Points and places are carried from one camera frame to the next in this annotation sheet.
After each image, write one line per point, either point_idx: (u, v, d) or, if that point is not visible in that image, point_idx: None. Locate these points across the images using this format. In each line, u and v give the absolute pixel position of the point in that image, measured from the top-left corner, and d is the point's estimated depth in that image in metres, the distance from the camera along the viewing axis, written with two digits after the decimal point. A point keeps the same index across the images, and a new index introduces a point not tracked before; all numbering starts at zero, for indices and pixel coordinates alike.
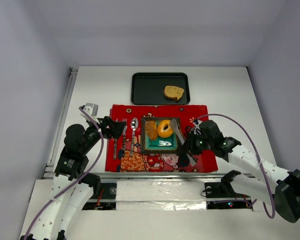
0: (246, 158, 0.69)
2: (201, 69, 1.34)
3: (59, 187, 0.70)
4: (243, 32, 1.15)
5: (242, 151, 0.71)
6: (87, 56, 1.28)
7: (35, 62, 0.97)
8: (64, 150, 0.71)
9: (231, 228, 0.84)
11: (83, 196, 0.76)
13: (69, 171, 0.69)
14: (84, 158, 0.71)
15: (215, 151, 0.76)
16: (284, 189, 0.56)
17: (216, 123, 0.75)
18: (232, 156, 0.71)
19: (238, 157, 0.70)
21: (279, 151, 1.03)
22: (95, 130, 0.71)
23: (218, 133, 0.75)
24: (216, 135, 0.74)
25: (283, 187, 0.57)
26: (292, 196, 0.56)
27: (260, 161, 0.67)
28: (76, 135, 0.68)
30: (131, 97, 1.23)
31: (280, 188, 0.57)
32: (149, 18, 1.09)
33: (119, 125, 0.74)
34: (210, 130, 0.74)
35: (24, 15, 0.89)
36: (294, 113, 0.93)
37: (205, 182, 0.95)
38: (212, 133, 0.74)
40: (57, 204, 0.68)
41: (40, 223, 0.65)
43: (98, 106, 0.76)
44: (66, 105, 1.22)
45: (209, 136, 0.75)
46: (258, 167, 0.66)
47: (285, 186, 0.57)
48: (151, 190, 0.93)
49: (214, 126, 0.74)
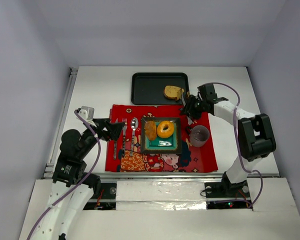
0: (227, 106, 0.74)
2: (201, 69, 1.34)
3: (57, 194, 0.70)
4: (243, 32, 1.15)
5: (225, 102, 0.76)
6: (87, 56, 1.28)
7: (35, 62, 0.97)
8: (61, 155, 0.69)
9: (232, 228, 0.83)
11: (83, 197, 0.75)
13: (67, 178, 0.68)
14: (81, 163, 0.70)
15: (205, 106, 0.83)
16: (245, 122, 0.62)
17: (213, 84, 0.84)
18: (216, 106, 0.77)
19: (220, 106, 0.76)
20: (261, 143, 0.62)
21: (279, 151, 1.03)
22: (92, 134, 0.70)
23: (212, 93, 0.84)
24: (210, 94, 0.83)
25: (245, 121, 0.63)
26: (251, 131, 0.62)
27: (235, 106, 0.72)
28: (72, 142, 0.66)
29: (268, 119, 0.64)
30: (131, 97, 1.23)
31: (241, 121, 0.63)
32: (149, 18, 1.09)
33: (116, 127, 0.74)
34: (206, 88, 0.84)
35: (24, 15, 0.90)
36: (294, 113, 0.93)
37: (205, 182, 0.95)
38: (206, 90, 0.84)
40: (55, 211, 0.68)
41: (40, 229, 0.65)
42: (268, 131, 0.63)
43: (94, 109, 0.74)
44: (66, 105, 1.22)
45: (204, 94, 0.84)
46: (231, 111, 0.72)
47: (246, 120, 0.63)
48: (151, 190, 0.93)
49: (210, 86, 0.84)
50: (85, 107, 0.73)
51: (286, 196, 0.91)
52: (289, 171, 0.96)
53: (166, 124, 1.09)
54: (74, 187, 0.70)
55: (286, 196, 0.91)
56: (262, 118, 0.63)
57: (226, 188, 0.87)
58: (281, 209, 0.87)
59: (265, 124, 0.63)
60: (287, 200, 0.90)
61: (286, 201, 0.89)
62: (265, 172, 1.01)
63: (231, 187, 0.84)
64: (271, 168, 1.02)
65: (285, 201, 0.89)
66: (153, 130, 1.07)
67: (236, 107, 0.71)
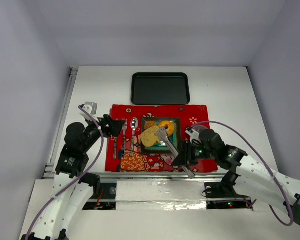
0: (258, 171, 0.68)
2: (201, 69, 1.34)
3: (60, 185, 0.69)
4: (243, 32, 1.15)
5: (252, 164, 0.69)
6: (87, 57, 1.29)
7: (35, 62, 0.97)
8: (65, 148, 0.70)
9: (232, 228, 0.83)
11: (83, 196, 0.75)
13: (70, 170, 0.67)
14: (84, 155, 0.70)
15: (221, 164, 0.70)
16: None
17: (218, 134, 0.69)
18: (241, 169, 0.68)
19: (249, 170, 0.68)
20: None
21: (279, 151, 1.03)
22: (95, 128, 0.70)
23: (221, 144, 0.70)
24: (219, 146, 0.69)
25: None
26: None
27: (272, 173, 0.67)
28: (77, 133, 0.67)
29: None
30: (131, 97, 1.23)
31: (298, 203, 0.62)
32: (149, 18, 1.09)
33: (118, 123, 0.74)
34: (214, 142, 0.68)
35: (24, 15, 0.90)
36: (294, 114, 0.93)
37: (205, 182, 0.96)
38: (215, 145, 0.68)
40: (58, 202, 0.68)
41: (42, 221, 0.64)
42: None
43: (97, 105, 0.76)
44: (66, 106, 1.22)
45: (213, 148, 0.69)
46: (274, 182, 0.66)
47: None
48: (151, 190, 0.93)
49: (217, 138, 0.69)
50: (88, 102, 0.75)
51: None
52: (288, 171, 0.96)
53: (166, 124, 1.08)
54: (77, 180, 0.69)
55: None
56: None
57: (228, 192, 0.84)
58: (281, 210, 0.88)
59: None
60: None
61: None
62: None
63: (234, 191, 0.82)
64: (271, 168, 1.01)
65: None
66: (152, 141, 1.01)
67: (274, 177, 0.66)
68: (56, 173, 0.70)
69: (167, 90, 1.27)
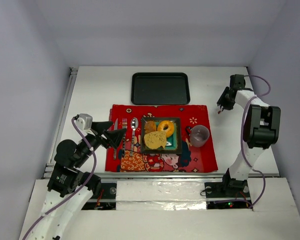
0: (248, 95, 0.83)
2: (201, 68, 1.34)
3: (51, 203, 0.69)
4: (243, 32, 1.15)
5: (249, 93, 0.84)
6: (87, 57, 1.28)
7: (35, 62, 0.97)
8: (57, 164, 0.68)
9: (231, 228, 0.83)
11: (81, 200, 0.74)
13: (61, 187, 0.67)
14: (76, 173, 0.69)
15: (231, 93, 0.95)
16: (255, 108, 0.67)
17: (243, 76, 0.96)
18: (238, 93, 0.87)
19: (241, 93, 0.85)
20: (263, 132, 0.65)
21: (280, 151, 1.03)
22: (86, 146, 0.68)
23: (240, 82, 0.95)
24: (238, 83, 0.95)
25: (255, 107, 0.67)
26: (258, 117, 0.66)
27: (254, 95, 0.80)
28: (68, 153, 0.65)
29: (279, 112, 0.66)
30: (131, 97, 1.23)
31: (252, 106, 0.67)
32: (149, 18, 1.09)
33: (116, 135, 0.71)
34: (236, 77, 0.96)
35: (24, 15, 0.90)
36: (293, 113, 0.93)
37: (205, 182, 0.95)
38: (236, 79, 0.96)
40: (48, 220, 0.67)
41: (33, 236, 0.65)
42: (274, 121, 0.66)
43: (92, 118, 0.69)
44: (66, 106, 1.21)
45: (233, 82, 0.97)
46: (248, 98, 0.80)
47: (257, 107, 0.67)
48: (151, 190, 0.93)
49: (240, 76, 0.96)
50: (83, 115, 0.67)
51: (286, 197, 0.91)
52: (288, 171, 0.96)
53: (166, 124, 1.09)
54: (69, 196, 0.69)
55: (286, 197, 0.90)
56: (273, 110, 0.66)
57: (225, 184, 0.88)
58: (281, 209, 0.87)
59: (274, 117, 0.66)
60: (287, 200, 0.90)
61: (286, 201, 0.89)
62: (266, 172, 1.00)
63: (231, 182, 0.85)
64: (271, 168, 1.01)
65: (285, 202, 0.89)
66: (156, 144, 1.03)
67: (255, 97, 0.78)
68: (48, 189, 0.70)
69: (167, 90, 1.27)
